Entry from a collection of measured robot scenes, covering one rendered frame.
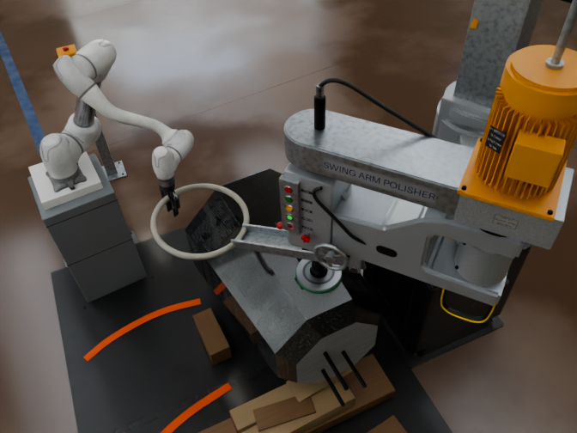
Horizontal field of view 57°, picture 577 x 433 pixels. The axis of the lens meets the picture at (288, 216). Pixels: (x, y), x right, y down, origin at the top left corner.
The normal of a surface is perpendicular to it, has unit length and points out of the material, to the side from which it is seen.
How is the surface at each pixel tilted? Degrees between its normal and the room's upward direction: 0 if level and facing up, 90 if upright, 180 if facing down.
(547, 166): 90
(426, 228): 90
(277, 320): 45
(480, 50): 90
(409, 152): 0
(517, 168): 90
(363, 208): 4
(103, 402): 0
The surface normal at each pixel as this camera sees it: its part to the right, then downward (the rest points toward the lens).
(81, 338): -0.04, -0.68
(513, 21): -0.58, 0.61
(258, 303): -0.64, -0.22
